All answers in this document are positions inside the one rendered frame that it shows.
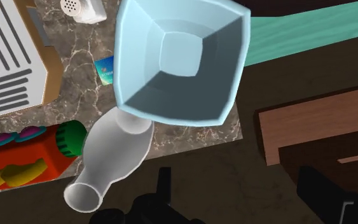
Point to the white striped cardboard box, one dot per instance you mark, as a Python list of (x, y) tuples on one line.
[(8, 46)]

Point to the small blue card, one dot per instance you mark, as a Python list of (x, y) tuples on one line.
[(105, 71)]

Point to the translucent white bottle vase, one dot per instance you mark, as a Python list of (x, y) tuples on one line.
[(113, 152)]

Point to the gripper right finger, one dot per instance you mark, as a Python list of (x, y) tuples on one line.
[(327, 198)]

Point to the light blue square vase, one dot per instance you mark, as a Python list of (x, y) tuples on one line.
[(181, 56)]

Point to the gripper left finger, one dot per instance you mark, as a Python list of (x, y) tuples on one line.
[(154, 211)]

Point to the teal rug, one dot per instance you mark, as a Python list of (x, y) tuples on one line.
[(305, 34)]

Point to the brown wooden furniture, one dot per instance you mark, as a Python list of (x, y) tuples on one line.
[(315, 124)]

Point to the red toy with green knob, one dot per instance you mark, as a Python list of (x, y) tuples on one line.
[(39, 149)]

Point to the white salt shaker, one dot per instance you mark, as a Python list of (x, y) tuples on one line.
[(85, 11)]

